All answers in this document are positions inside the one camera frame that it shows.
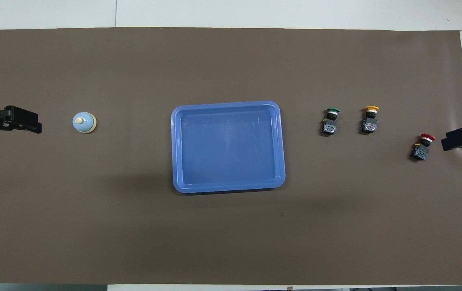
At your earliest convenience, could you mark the blue plastic tray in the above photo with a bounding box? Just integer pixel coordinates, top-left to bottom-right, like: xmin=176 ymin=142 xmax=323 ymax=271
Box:
xmin=171 ymin=100 xmax=286 ymax=194

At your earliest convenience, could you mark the brown table mat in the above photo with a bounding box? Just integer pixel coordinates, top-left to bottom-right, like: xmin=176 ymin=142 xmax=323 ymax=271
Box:
xmin=0 ymin=27 xmax=462 ymax=285

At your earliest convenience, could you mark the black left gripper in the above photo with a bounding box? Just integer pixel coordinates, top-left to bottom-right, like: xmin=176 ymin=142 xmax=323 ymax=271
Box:
xmin=0 ymin=93 xmax=42 ymax=138

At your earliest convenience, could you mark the green push button switch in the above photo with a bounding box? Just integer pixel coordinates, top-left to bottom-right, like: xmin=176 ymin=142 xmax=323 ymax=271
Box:
xmin=321 ymin=108 xmax=341 ymax=136

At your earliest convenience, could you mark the yellow push button switch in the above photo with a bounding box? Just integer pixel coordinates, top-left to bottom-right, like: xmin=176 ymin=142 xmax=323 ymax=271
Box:
xmin=361 ymin=105 xmax=380 ymax=135

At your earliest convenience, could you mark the red push button switch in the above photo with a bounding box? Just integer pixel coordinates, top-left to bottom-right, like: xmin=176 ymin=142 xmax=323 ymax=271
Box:
xmin=410 ymin=133 xmax=436 ymax=162

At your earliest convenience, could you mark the light blue service bell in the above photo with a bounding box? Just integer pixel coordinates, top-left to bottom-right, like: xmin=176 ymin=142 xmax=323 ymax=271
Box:
xmin=72 ymin=112 xmax=97 ymax=134

